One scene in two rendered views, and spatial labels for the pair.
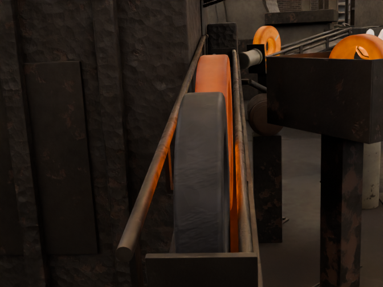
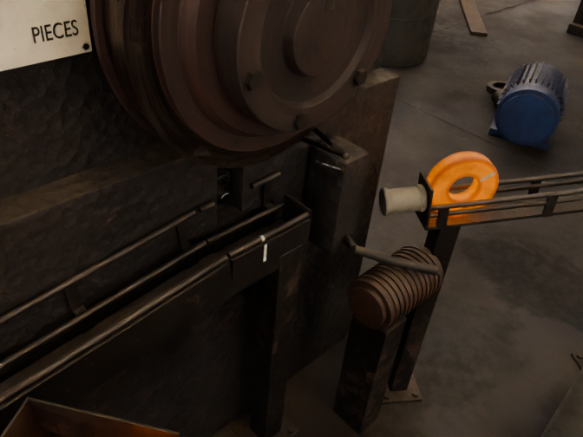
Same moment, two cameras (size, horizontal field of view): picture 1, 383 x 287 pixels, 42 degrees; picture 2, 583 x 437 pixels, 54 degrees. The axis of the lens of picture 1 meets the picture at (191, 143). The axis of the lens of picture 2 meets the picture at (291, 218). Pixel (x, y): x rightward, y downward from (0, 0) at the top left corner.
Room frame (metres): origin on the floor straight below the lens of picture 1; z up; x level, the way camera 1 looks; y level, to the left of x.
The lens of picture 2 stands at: (0.89, -0.66, 1.37)
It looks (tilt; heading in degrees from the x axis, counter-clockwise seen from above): 37 degrees down; 38
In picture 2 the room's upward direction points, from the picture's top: 6 degrees clockwise
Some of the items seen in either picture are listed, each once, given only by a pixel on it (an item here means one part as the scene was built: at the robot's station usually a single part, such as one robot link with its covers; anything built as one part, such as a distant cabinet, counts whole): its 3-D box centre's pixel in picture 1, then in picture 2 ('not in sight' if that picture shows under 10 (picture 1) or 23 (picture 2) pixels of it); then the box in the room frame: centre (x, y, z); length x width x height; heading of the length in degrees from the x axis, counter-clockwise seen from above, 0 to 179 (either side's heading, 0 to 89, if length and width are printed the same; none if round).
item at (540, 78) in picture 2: not in sight; (532, 101); (3.76, 0.11, 0.17); 0.57 x 0.31 x 0.34; 15
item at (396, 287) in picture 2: (266, 167); (381, 343); (1.80, -0.27, 0.27); 0.22 x 0.13 x 0.53; 175
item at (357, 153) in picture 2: (221, 58); (331, 195); (1.72, -0.12, 0.68); 0.11 x 0.08 x 0.24; 85
